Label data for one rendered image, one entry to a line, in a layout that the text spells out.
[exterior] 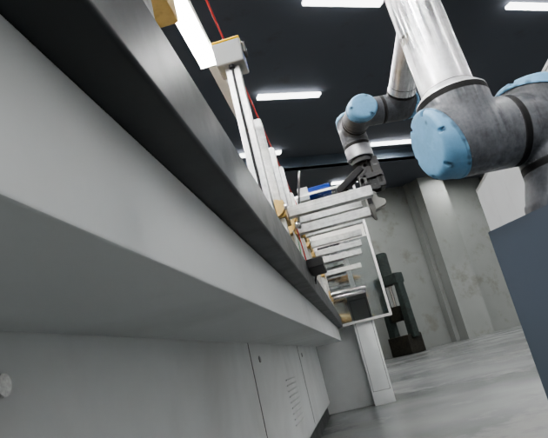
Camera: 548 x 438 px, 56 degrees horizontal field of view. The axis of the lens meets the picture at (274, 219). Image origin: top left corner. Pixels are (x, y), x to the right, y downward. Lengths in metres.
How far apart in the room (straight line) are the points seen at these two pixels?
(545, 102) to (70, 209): 1.01
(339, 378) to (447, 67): 3.43
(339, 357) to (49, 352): 3.78
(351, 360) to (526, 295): 3.24
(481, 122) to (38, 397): 0.87
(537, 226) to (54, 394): 0.87
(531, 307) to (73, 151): 0.98
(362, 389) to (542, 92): 3.42
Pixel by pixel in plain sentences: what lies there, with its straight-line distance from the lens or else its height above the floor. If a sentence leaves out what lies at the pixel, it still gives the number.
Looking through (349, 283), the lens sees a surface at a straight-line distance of 4.19.
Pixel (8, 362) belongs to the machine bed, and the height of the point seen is 0.49.
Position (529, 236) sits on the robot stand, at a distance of 1.12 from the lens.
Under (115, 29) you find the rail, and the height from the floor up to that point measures 0.62.
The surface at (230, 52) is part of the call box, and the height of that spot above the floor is 1.18.
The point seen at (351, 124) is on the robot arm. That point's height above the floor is 1.11.
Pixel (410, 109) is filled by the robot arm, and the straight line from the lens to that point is 1.75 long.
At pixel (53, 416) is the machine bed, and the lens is 0.62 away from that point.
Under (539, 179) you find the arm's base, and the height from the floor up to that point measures 0.66.
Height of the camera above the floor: 0.43
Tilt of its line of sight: 16 degrees up
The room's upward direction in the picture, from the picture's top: 13 degrees counter-clockwise
